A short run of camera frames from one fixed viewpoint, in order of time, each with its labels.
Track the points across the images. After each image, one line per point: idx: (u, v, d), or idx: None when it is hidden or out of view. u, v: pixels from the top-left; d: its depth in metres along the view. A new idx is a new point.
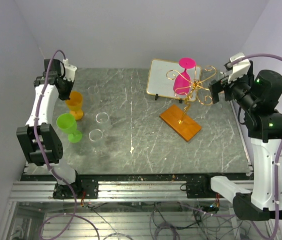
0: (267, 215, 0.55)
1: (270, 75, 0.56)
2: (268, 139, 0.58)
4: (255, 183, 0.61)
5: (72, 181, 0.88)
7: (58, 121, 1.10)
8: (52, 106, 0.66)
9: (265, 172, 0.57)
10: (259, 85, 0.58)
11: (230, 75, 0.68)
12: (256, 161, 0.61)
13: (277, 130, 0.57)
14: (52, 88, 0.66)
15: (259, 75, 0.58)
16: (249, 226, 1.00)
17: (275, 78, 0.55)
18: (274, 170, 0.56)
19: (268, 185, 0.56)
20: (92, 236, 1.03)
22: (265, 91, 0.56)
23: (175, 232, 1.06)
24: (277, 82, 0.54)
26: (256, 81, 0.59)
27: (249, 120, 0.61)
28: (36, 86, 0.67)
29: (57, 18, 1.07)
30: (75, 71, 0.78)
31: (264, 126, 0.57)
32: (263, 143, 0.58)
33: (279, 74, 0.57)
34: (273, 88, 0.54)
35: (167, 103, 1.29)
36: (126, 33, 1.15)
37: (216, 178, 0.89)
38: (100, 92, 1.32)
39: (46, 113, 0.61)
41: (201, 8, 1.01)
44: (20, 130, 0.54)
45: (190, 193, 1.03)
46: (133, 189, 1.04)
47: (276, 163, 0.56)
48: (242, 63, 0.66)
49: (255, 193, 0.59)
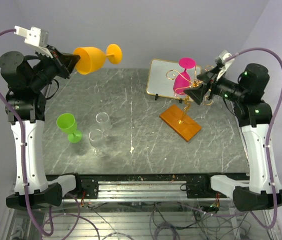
0: (266, 198, 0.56)
1: (256, 68, 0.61)
2: (257, 124, 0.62)
4: (251, 170, 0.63)
5: (71, 188, 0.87)
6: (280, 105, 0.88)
7: (58, 121, 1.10)
8: (39, 153, 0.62)
9: (258, 156, 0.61)
10: (246, 77, 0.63)
11: (222, 71, 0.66)
12: (249, 149, 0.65)
13: (263, 115, 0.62)
14: (32, 129, 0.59)
15: (246, 68, 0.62)
16: (248, 226, 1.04)
17: (261, 70, 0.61)
18: (266, 152, 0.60)
19: (262, 168, 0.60)
20: (92, 236, 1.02)
22: (253, 83, 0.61)
23: (175, 232, 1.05)
24: (262, 74, 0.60)
26: (244, 74, 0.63)
27: (238, 109, 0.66)
28: (13, 126, 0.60)
29: (57, 18, 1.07)
30: (39, 44, 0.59)
31: (251, 113, 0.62)
32: (252, 128, 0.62)
33: (265, 67, 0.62)
34: (260, 79, 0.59)
35: (167, 103, 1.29)
36: (126, 33, 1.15)
37: (216, 179, 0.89)
38: (100, 92, 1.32)
39: (35, 174, 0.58)
41: (201, 8, 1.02)
44: (14, 200, 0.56)
45: (190, 193, 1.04)
46: (133, 190, 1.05)
47: (267, 146, 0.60)
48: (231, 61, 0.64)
49: (252, 180, 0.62)
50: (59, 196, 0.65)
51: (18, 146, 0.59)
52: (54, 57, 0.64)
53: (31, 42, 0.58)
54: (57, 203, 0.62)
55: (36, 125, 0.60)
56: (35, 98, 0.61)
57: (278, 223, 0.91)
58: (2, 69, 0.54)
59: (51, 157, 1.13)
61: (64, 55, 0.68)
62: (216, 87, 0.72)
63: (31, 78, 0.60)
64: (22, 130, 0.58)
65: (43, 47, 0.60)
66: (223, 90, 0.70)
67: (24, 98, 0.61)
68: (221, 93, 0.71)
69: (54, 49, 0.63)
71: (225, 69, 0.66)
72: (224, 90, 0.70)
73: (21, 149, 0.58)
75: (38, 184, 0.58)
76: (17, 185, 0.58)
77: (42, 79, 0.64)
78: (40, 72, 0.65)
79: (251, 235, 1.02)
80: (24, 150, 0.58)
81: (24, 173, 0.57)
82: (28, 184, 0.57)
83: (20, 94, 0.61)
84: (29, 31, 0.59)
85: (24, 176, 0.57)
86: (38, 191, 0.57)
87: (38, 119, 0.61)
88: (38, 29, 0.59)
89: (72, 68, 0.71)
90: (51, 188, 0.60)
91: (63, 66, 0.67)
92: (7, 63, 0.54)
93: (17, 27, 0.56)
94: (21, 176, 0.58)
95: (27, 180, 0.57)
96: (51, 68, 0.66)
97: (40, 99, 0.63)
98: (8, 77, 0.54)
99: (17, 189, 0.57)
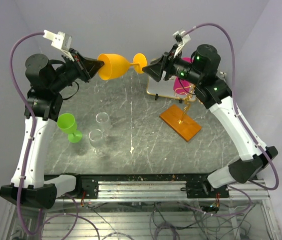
0: (259, 160, 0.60)
1: (206, 51, 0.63)
2: (221, 100, 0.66)
4: (235, 141, 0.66)
5: (70, 189, 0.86)
6: (280, 105, 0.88)
7: (59, 120, 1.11)
8: (44, 149, 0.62)
9: (236, 127, 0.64)
10: (199, 61, 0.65)
11: (180, 46, 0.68)
12: (224, 124, 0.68)
13: (221, 90, 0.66)
14: (43, 126, 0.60)
15: (197, 53, 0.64)
16: (248, 226, 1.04)
17: (210, 52, 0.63)
18: (240, 120, 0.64)
19: (244, 135, 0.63)
20: (92, 236, 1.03)
22: (207, 66, 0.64)
23: (175, 232, 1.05)
24: (213, 56, 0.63)
26: (196, 57, 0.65)
27: (199, 93, 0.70)
28: (26, 119, 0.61)
29: (57, 18, 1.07)
30: (62, 48, 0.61)
31: (212, 93, 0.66)
32: (219, 104, 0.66)
33: (213, 47, 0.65)
34: (212, 62, 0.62)
35: (167, 103, 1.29)
36: (126, 33, 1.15)
37: (217, 174, 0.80)
38: (100, 93, 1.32)
39: (34, 169, 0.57)
41: (202, 8, 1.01)
44: (6, 192, 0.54)
45: (190, 193, 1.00)
46: (133, 189, 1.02)
47: (238, 115, 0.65)
48: (186, 37, 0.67)
49: (240, 150, 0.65)
50: (52, 199, 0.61)
51: (26, 139, 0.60)
52: (75, 61, 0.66)
53: (56, 45, 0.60)
54: (48, 206, 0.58)
55: (47, 123, 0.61)
56: (52, 100, 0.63)
57: (278, 223, 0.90)
58: (27, 68, 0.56)
59: (51, 157, 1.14)
61: (88, 60, 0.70)
62: (172, 67, 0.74)
63: (52, 80, 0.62)
64: (33, 125, 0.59)
65: (66, 51, 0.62)
66: (179, 69, 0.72)
67: (43, 97, 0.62)
68: (177, 72, 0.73)
69: (77, 53, 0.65)
71: (183, 44, 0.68)
72: (180, 69, 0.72)
73: (27, 143, 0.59)
75: (33, 181, 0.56)
76: (14, 177, 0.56)
77: (62, 81, 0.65)
78: (62, 74, 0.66)
79: (250, 235, 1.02)
80: (30, 144, 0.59)
81: (24, 166, 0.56)
82: (24, 178, 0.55)
83: (38, 92, 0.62)
84: (57, 34, 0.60)
85: (22, 168, 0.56)
86: (31, 187, 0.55)
87: (50, 118, 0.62)
88: (64, 34, 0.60)
89: (92, 73, 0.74)
90: (44, 187, 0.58)
91: (84, 70, 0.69)
92: (33, 63, 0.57)
93: (45, 31, 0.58)
94: (21, 168, 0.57)
95: (24, 173, 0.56)
96: (73, 71, 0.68)
97: (57, 101, 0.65)
98: (30, 77, 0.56)
99: (13, 180, 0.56)
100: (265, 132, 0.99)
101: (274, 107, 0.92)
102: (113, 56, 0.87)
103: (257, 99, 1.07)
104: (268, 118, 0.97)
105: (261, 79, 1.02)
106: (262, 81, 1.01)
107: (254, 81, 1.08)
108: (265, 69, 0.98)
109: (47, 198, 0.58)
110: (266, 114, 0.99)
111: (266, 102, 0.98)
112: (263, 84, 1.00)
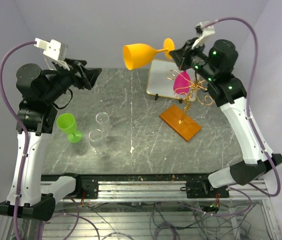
0: (262, 166, 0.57)
1: (224, 46, 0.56)
2: (234, 100, 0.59)
4: (240, 143, 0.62)
5: (70, 190, 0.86)
6: (280, 104, 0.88)
7: (58, 120, 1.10)
8: (39, 164, 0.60)
9: (245, 129, 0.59)
10: (215, 57, 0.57)
11: (200, 38, 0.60)
12: (232, 125, 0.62)
13: (236, 89, 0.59)
14: (36, 142, 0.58)
15: (214, 47, 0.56)
16: (248, 226, 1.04)
17: (229, 48, 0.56)
18: (250, 123, 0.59)
19: (252, 139, 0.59)
20: (92, 236, 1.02)
22: (223, 62, 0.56)
23: (175, 232, 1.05)
24: (231, 52, 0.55)
26: (212, 53, 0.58)
27: (211, 91, 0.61)
28: (19, 134, 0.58)
29: (57, 18, 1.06)
30: (58, 57, 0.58)
31: (225, 91, 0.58)
32: (231, 104, 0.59)
33: (232, 43, 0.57)
34: (229, 59, 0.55)
35: (167, 103, 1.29)
36: (126, 34, 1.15)
37: (217, 174, 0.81)
38: (100, 93, 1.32)
39: (30, 187, 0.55)
41: (202, 8, 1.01)
44: (2, 209, 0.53)
45: (190, 193, 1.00)
46: (132, 189, 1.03)
47: (249, 118, 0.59)
48: (210, 29, 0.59)
49: (244, 153, 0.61)
50: (50, 210, 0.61)
51: (20, 155, 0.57)
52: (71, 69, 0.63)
53: (50, 54, 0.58)
54: (46, 219, 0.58)
55: (41, 138, 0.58)
56: (45, 111, 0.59)
57: (278, 223, 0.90)
58: (19, 80, 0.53)
59: (51, 157, 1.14)
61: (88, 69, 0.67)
62: (190, 58, 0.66)
63: (45, 90, 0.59)
64: (26, 141, 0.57)
65: (61, 61, 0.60)
66: (195, 62, 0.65)
67: (36, 109, 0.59)
68: (192, 65, 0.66)
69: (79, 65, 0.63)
71: (203, 36, 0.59)
72: (196, 62, 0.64)
73: (21, 159, 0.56)
75: (30, 198, 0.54)
76: (10, 194, 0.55)
77: (56, 90, 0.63)
78: (55, 84, 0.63)
79: (251, 235, 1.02)
80: (24, 160, 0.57)
81: (19, 184, 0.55)
82: (20, 195, 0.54)
83: (31, 103, 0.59)
84: (50, 43, 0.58)
85: (18, 186, 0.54)
86: (28, 205, 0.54)
87: (44, 132, 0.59)
88: (59, 42, 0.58)
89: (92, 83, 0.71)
90: (41, 203, 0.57)
91: (84, 79, 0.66)
92: (24, 74, 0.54)
93: (37, 40, 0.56)
94: (16, 185, 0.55)
95: (20, 191, 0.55)
96: (67, 79, 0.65)
97: (51, 113, 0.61)
98: (21, 89, 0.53)
99: (8, 198, 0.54)
100: (265, 132, 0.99)
101: (275, 107, 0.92)
102: (136, 45, 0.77)
103: (258, 99, 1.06)
104: (268, 119, 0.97)
105: (261, 78, 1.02)
106: (263, 81, 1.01)
107: (254, 82, 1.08)
108: (265, 69, 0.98)
109: (45, 211, 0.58)
110: (266, 114, 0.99)
111: (267, 103, 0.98)
112: (264, 84, 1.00)
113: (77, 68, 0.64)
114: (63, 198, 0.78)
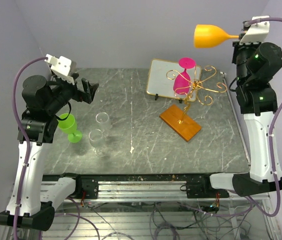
0: (267, 187, 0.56)
1: (269, 52, 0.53)
2: (261, 112, 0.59)
4: (252, 156, 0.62)
5: (70, 192, 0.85)
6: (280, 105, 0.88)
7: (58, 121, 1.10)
8: (40, 173, 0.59)
9: (261, 144, 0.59)
10: (256, 61, 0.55)
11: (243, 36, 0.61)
12: (251, 137, 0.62)
13: (267, 102, 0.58)
14: (37, 152, 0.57)
15: (258, 51, 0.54)
16: (248, 226, 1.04)
17: (274, 55, 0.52)
18: (269, 141, 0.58)
19: (264, 157, 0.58)
20: (92, 236, 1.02)
22: (262, 69, 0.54)
23: (175, 232, 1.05)
24: (275, 60, 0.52)
26: (254, 56, 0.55)
27: (240, 96, 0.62)
28: (20, 143, 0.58)
29: (57, 19, 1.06)
30: (67, 74, 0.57)
31: (255, 101, 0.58)
32: (256, 116, 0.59)
33: (280, 50, 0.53)
34: (270, 67, 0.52)
35: (167, 104, 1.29)
36: (126, 34, 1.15)
37: (222, 177, 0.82)
38: (100, 93, 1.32)
39: (30, 196, 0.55)
41: (202, 8, 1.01)
44: (1, 219, 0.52)
45: (190, 193, 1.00)
46: (133, 189, 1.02)
47: (270, 135, 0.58)
48: (262, 27, 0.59)
49: (253, 167, 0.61)
50: (49, 220, 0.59)
51: (20, 164, 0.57)
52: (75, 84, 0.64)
53: (59, 70, 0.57)
54: (46, 228, 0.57)
55: (42, 148, 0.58)
56: (47, 120, 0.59)
57: (278, 223, 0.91)
58: (24, 89, 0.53)
59: (51, 157, 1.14)
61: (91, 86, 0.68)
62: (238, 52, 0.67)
63: (49, 100, 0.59)
64: (27, 151, 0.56)
65: (69, 77, 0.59)
66: (238, 58, 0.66)
67: (37, 119, 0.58)
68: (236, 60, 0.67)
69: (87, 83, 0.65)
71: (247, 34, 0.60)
72: (238, 58, 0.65)
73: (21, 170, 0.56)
75: (30, 208, 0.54)
76: (10, 204, 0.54)
77: (59, 101, 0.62)
78: (58, 95, 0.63)
79: (251, 235, 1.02)
80: (24, 170, 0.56)
81: (19, 194, 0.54)
82: (20, 205, 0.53)
83: (33, 113, 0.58)
84: (60, 59, 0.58)
85: (17, 196, 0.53)
86: (27, 215, 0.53)
87: (45, 142, 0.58)
88: (70, 59, 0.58)
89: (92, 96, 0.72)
90: (40, 213, 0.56)
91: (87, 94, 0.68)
92: (30, 84, 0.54)
93: (49, 56, 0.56)
94: (16, 195, 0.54)
95: (19, 201, 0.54)
96: (69, 91, 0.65)
97: (52, 123, 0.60)
98: (27, 97, 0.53)
99: (8, 208, 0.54)
100: None
101: None
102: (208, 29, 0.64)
103: None
104: None
105: None
106: None
107: None
108: None
109: (45, 221, 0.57)
110: None
111: None
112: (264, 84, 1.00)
113: (82, 84, 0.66)
114: (63, 198, 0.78)
